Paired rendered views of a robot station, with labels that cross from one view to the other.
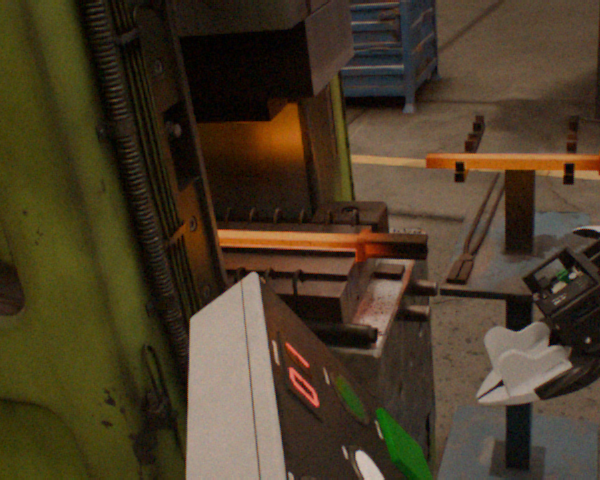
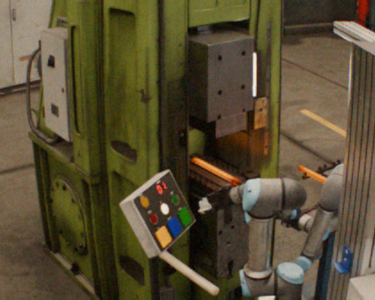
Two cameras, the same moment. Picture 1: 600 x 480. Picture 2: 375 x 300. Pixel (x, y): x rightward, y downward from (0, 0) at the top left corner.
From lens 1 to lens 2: 2.51 m
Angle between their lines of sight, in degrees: 26
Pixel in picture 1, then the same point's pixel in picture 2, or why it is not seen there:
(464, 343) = not seen: hidden behind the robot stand
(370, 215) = (251, 175)
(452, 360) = not seen: hidden behind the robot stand
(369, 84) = not seen: outside the picture
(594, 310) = (212, 198)
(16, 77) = (144, 120)
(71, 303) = (143, 163)
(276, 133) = (241, 140)
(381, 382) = (217, 217)
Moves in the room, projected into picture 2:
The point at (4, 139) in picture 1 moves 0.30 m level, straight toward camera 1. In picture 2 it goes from (139, 129) to (124, 154)
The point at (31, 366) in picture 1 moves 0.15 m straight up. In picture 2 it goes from (135, 174) to (133, 147)
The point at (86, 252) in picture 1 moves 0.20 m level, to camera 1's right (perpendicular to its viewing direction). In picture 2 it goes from (146, 154) to (181, 162)
